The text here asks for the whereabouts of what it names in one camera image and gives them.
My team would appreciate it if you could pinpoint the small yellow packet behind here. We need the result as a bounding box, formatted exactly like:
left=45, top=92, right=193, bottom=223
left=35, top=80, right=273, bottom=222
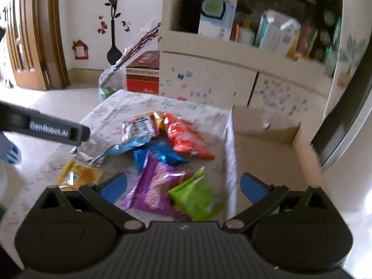
left=153, top=111, right=165, bottom=130

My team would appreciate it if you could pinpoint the wooden door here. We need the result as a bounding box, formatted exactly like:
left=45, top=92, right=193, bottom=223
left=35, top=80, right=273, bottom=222
left=5, top=0, right=70, bottom=90

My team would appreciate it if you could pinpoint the cardboard box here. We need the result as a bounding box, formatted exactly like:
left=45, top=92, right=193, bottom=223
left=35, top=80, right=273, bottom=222
left=225, top=106, right=323, bottom=218

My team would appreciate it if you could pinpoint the yellow snack packet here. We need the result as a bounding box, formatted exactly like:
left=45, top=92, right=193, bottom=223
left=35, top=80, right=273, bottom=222
left=56, top=160, right=103, bottom=191

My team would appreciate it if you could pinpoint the silver light-blue snack packet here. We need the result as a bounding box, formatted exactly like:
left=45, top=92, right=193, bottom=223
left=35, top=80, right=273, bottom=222
left=70, top=137, right=150, bottom=168

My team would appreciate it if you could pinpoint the white blue milk snack packet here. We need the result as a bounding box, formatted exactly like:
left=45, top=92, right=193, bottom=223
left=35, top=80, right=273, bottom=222
left=121, top=115, right=159, bottom=142

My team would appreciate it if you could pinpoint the red house wall sticker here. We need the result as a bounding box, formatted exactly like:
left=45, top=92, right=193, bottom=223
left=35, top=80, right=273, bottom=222
left=72, top=40, right=89, bottom=60

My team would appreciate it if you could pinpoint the white round jar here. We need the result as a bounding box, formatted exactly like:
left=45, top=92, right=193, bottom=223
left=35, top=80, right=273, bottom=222
left=238, top=20, right=255, bottom=46

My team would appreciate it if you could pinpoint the cream cabinet with stickers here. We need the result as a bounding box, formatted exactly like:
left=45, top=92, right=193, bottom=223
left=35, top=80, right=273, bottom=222
left=158, top=0, right=371, bottom=140

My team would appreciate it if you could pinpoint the white teal open box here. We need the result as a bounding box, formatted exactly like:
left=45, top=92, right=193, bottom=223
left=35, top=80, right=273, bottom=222
left=254, top=10, right=301, bottom=57

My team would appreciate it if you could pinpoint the white blue green box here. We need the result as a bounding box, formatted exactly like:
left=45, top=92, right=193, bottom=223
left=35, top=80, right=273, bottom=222
left=198, top=0, right=238, bottom=41

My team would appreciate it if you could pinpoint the green snack packet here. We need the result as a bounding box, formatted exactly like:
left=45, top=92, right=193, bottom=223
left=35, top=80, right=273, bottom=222
left=168, top=167, right=225, bottom=222

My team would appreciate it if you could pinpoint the dark blue snack packet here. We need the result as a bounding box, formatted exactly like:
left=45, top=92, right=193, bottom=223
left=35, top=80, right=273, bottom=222
left=133, top=140, right=188, bottom=173

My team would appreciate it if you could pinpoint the purple snack packet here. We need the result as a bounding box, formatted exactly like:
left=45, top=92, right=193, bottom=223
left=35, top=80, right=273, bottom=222
left=122, top=152, right=187, bottom=219

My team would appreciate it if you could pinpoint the red brown carton box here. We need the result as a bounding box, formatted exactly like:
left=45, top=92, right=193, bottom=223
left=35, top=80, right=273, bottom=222
left=126, top=50, right=160, bottom=94

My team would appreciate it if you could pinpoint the orange red snack packet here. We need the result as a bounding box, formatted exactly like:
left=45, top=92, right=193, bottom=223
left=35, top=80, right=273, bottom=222
left=163, top=112, right=215, bottom=160

